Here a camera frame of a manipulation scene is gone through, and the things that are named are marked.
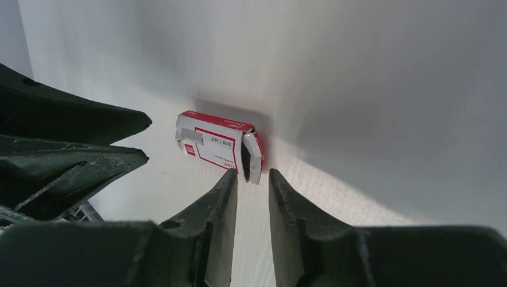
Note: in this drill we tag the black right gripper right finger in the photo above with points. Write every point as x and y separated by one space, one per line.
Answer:
312 248

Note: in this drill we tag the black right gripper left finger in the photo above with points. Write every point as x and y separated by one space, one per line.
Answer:
192 248

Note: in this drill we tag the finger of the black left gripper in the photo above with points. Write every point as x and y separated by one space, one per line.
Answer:
45 180
33 110

